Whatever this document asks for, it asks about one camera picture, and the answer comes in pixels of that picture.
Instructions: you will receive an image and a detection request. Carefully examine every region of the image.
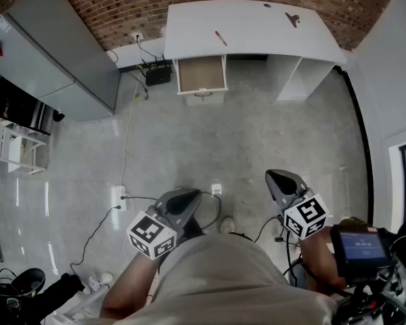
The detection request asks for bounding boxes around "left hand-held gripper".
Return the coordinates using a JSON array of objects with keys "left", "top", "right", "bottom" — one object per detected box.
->
[{"left": 127, "top": 188, "right": 203, "bottom": 260}]

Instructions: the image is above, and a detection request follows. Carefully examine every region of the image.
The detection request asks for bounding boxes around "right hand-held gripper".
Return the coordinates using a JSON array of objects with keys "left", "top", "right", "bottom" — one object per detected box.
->
[{"left": 265, "top": 169, "right": 329, "bottom": 240}]

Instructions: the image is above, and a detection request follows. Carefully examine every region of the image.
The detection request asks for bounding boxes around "white desk drawer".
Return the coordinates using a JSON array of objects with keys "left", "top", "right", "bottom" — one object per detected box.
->
[{"left": 173, "top": 54, "right": 229, "bottom": 96}]

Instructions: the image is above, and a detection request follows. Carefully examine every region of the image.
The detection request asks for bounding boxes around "black binder clip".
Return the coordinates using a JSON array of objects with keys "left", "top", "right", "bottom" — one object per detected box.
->
[{"left": 284, "top": 12, "right": 301, "bottom": 28}]

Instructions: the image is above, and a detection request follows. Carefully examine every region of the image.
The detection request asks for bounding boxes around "person's right forearm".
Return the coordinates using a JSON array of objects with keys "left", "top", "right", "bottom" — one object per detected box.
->
[{"left": 299, "top": 227, "right": 348, "bottom": 297}]

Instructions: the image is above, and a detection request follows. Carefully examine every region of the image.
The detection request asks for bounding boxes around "person's left forearm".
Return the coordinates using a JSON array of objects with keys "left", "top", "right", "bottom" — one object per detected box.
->
[{"left": 99, "top": 248, "right": 163, "bottom": 320}]

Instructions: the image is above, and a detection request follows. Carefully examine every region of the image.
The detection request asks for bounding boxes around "white desk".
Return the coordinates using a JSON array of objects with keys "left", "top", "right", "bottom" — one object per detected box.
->
[{"left": 163, "top": 0, "right": 348, "bottom": 106}]

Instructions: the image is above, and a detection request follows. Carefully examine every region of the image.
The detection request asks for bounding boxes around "white power strip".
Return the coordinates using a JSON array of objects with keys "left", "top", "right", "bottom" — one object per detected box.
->
[{"left": 111, "top": 185, "right": 128, "bottom": 213}]

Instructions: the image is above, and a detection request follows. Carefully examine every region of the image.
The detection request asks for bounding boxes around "black wrist-mounted screen device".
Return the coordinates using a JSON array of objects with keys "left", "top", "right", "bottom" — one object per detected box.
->
[{"left": 330, "top": 224, "right": 394, "bottom": 279}]

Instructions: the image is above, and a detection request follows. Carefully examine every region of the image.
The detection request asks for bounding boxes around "person's white shoe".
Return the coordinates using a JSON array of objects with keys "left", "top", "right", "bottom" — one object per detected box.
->
[{"left": 219, "top": 216, "right": 236, "bottom": 235}]

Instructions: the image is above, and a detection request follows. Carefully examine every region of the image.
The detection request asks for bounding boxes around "person's beige shirt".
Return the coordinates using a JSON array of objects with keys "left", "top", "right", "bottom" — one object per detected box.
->
[{"left": 111, "top": 232, "right": 338, "bottom": 325}]

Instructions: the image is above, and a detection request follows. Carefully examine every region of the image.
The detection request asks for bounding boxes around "black door track strip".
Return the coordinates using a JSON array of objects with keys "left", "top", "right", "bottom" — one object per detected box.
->
[{"left": 334, "top": 65, "right": 375, "bottom": 230}]

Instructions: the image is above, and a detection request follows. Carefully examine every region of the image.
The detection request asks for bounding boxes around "black router box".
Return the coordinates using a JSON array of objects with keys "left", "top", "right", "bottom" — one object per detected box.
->
[{"left": 145, "top": 67, "right": 173, "bottom": 87}]

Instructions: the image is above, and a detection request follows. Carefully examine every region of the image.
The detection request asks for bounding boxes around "black appliance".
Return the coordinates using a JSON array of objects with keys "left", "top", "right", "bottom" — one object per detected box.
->
[{"left": 0, "top": 75, "right": 66, "bottom": 135}]

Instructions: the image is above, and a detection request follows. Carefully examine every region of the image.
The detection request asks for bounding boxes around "grey metal cabinet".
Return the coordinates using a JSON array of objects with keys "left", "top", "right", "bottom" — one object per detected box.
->
[{"left": 0, "top": 0, "right": 122, "bottom": 122}]

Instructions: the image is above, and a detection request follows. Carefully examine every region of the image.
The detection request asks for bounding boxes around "black floor cable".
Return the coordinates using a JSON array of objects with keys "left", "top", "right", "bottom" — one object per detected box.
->
[{"left": 69, "top": 204, "right": 122, "bottom": 277}]

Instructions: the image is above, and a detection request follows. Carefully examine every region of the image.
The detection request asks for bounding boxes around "black looped cable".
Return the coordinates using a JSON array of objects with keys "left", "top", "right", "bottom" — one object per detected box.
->
[{"left": 120, "top": 190, "right": 223, "bottom": 230}]

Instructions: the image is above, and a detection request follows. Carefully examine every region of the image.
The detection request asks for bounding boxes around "long white cable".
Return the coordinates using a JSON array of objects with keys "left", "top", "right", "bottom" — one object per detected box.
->
[{"left": 119, "top": 74, "right": 142, "bottom": 190}]

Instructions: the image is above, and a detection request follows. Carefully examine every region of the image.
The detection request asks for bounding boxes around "black cable harness equipment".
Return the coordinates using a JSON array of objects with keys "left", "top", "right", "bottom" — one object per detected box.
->
[{"left": 334, "top": 211, "right": 406, "bottom": 325}]

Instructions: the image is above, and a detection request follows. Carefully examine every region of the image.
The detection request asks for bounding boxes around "white wire shelf rack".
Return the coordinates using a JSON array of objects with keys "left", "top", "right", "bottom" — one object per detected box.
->
[{"left": 0, "top": 122, "right": 47, "bottom": 176}]

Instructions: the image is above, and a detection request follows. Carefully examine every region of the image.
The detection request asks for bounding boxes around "black socket cable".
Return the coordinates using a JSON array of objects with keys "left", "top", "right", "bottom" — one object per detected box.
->
[{"left": 135, "top": 37, "right": 166, "bottom": 63}]

